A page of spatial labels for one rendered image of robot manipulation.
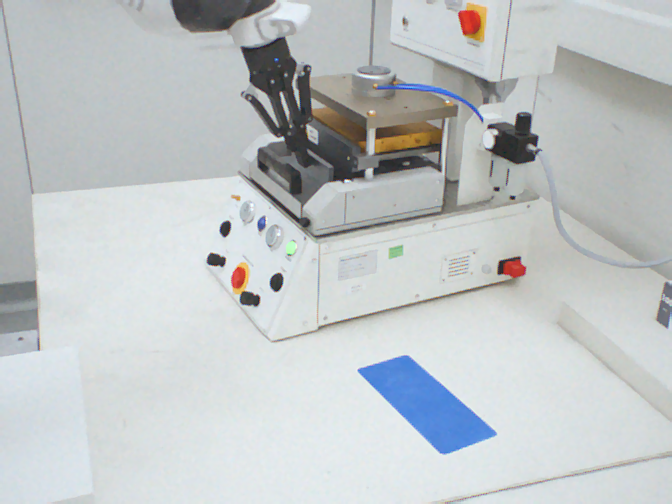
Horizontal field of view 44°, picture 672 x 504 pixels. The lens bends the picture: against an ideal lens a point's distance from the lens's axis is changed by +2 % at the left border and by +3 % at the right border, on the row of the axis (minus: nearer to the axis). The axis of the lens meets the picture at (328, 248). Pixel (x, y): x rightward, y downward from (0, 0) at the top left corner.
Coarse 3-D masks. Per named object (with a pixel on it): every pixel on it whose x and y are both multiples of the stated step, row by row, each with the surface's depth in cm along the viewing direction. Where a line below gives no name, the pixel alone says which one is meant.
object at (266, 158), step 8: (264, 152) 146; (272, 152) 146; (264, 160) 146; (272, 160) 143; (280, 160) 142; (272, 168) 144; (280, 168) 141; (288, 168) 139; (288, 176) 138; (296, 176) 137; (296, 184) 138; (296, 192) 139
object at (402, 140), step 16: (320, 112) 152; (336, 112) 152; (336, 128) 143; (352, 128) 144; (384, 128) 144; (400, 128) 144; (416, 128) 144; (432, 128) 145; (384, 144) 140; (400, 144) 141; (416, 144) 143; (432, 144) 145
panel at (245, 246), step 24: (240, 192) 157; (264, 216) 147; (216, 240) 160; (240, 240) 152; (264, 240) 145; (288, 240) 139; (240, 264) 150; (264, 264) 144; (288, 264) 137; (240, 288) 148; (264, 288) 142; (264, 312) 140
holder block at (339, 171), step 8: (312, 152) 154; (320, 152) 151; (328, 160) 149; (384, 160) 148; (336, 168) 147; (344, 168) 144; (392, 168) 144; (400, 168) 144; (408, 168) 145; (344, 176) 144; (352, 176) 142; (360, 176) 140
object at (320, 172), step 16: (288, 160) 154; (320, 160) 143; (256, 176) 151; (272, 176) 146; (304, 176) 147; (320, 176) 143; (336, 176) 147; (272, 192) 146; (288, 192) 140; (304, 192) 140
